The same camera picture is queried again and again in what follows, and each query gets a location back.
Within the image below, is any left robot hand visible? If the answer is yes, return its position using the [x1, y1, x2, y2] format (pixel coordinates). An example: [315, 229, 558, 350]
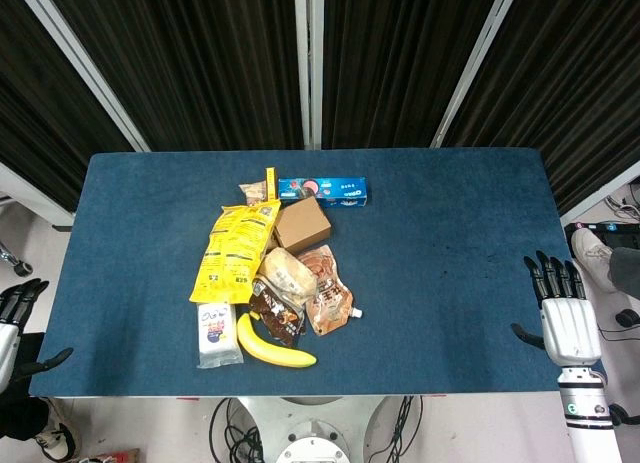
[0, 277, 74, 392]

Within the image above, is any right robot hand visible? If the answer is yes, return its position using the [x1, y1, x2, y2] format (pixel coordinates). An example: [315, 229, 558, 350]
[510, 250, 603, 368]

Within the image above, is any brown cardboard box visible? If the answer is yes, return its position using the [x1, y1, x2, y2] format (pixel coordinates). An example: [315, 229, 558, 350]
[273, 195, 333, 249]

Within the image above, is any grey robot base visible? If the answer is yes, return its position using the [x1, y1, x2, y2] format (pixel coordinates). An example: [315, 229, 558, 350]
[234, 395, 401, 463]

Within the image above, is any blue Oreo cookie box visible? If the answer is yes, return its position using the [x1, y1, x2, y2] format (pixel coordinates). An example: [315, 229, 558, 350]
[277, 176, 372, 208]

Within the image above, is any black chair caster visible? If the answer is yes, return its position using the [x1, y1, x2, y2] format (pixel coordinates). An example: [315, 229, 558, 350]
[0, 242, 34, 278]

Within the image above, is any dark trouser leg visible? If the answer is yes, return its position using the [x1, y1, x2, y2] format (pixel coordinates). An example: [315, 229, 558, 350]
[0, 332, 50, 442]

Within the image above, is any grey trouser leg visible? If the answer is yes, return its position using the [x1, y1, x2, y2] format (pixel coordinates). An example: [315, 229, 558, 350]
[607, 246, 640, 294]

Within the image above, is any black power strip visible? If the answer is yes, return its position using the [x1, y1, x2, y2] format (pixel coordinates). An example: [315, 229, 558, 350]
[564, 221, 640, 244]

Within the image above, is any black and white sneaker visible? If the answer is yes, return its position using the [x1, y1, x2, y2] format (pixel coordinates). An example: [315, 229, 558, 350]
[36, 400, 77, 463]

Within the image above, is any blue table mat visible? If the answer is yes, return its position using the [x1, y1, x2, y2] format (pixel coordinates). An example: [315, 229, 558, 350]
[28, 147, 604, 399]

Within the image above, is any white tissue pack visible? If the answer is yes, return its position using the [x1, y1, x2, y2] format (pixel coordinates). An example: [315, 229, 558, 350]
[196, 302, 245, 370]

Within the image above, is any yellow snack bag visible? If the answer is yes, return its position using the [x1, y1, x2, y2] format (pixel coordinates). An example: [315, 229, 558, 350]
[188, 199, 283, 305]

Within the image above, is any brown spouted drink pouch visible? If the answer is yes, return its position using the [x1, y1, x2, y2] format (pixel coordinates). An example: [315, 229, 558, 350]
[297, 244, 364, 337]

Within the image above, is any yellow banana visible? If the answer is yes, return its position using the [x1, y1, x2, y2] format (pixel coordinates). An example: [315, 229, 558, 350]
[236, 311, 318, 369]

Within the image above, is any dark brown snack packet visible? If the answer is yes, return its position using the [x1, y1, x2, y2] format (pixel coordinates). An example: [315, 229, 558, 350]
[248, 277, 307, 348]

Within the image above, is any wrapped bread loaf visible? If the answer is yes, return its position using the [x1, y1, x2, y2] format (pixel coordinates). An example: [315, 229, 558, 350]
[256, 247, 319, 309]

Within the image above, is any beige snack packet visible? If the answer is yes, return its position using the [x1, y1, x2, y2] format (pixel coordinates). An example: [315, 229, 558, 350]
[238, 180, 268, 208]

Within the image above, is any white cable bundle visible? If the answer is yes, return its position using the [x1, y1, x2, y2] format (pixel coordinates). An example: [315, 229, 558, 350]
[605, 181, 640, 220]

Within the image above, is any black cable bundle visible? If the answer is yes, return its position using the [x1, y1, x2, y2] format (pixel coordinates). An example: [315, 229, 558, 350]
[366, 396, 424, 463]
[208, 397, 265, 463]

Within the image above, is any white divider post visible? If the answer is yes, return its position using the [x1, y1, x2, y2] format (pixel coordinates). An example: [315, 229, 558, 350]
[11, 0, 152, 153]
[293, 0, 325, 151]
[430, 0, 524, 150]

